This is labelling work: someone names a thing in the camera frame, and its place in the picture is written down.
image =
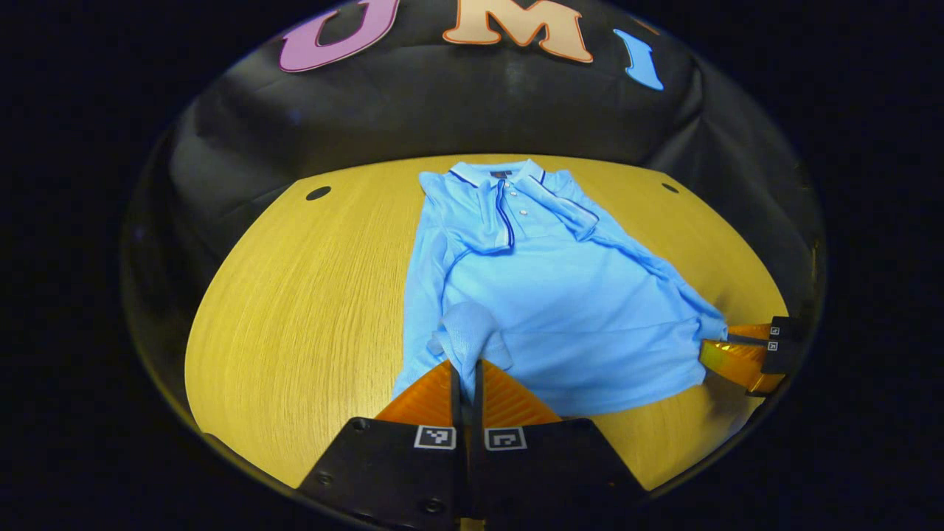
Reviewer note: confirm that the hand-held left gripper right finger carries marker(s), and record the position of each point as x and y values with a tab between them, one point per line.
478	402

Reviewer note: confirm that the black backdrop cloth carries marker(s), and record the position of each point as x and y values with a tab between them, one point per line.
479	103

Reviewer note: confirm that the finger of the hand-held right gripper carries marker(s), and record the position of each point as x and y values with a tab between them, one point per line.
737	365
785	327

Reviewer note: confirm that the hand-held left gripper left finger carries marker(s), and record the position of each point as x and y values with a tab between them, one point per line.
457	402

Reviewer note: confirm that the light blue polo T-shirt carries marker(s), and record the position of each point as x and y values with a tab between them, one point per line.
575	295

